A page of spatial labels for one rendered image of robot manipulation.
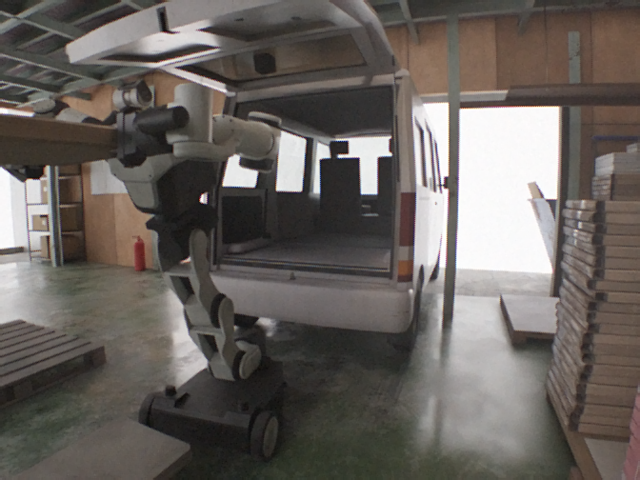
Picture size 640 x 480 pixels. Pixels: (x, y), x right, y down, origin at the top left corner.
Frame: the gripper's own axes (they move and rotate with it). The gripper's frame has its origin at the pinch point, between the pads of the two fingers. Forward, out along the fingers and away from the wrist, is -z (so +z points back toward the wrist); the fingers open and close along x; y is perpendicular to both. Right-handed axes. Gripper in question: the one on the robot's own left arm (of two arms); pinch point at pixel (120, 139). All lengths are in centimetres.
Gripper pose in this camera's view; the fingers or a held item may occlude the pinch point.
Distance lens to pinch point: 86.4
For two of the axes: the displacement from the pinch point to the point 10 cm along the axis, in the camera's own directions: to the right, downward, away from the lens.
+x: 0.0, 9.9, 1.1
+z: 8.7, 0.6, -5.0
